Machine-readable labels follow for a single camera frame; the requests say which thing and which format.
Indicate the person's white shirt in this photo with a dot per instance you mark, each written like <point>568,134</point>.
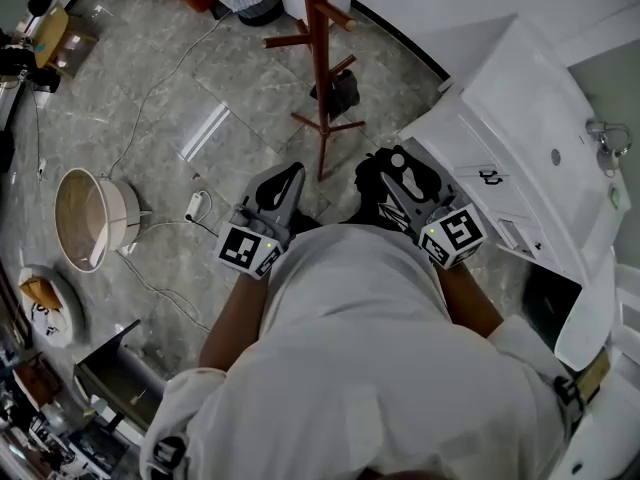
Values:
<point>360,358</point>

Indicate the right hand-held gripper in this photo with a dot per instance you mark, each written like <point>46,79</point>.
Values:
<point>452,233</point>

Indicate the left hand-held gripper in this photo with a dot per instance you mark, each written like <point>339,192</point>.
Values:
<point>247,248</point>

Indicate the person's left forearm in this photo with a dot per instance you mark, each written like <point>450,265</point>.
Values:
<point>235,318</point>

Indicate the black bag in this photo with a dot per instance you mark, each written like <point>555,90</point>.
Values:
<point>42,0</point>

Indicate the small wooden table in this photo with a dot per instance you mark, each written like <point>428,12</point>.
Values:
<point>52,33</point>

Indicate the brown wooden coat stand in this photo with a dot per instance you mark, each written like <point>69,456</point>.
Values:
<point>320,43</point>

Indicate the chrome faucet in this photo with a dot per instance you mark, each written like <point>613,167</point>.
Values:
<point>607,140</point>

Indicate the dark open box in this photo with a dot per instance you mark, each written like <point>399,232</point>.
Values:
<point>115,383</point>

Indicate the small wooden box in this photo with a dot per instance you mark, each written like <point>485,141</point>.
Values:
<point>595,375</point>

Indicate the person's right forearm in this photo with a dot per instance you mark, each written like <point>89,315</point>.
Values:
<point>467,300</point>

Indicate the white vanity cabinet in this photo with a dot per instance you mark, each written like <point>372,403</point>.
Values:
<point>520,118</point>

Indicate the white power strip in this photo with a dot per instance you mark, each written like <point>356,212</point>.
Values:
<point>196,207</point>

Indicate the green soap dish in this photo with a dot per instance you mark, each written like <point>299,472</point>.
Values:
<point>618,196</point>

